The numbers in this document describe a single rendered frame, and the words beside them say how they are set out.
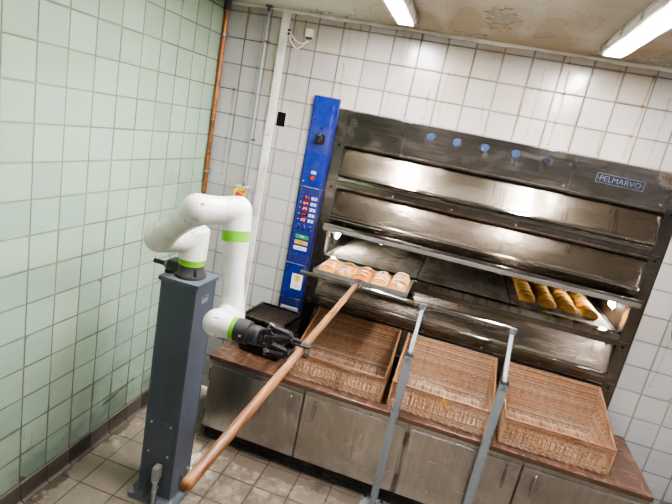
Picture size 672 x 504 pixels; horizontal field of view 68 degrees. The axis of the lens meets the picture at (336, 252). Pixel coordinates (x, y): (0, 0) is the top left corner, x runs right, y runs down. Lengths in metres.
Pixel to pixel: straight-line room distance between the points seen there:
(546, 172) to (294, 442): 2.11
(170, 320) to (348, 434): 1.20
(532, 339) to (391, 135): 1.48
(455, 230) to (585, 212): 0.71
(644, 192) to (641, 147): 0.24
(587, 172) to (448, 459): 1.73
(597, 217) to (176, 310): 2.27
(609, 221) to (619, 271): 0.29
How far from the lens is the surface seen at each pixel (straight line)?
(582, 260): 3.15
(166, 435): 2.75
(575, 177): 3.09
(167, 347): 2.54
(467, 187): 3.04
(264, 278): 3.40
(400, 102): 3.07
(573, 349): 3.29
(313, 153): 3.14
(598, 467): 3.06
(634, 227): 3.17
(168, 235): 2.17
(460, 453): 2.94
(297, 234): 3.22
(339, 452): 3.07
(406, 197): 3.06
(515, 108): 3.04
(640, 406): 3.50
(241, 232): 2.01
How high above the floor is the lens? 2.02
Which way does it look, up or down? 14 degrees down
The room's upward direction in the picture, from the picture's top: 11 degrees clockwise
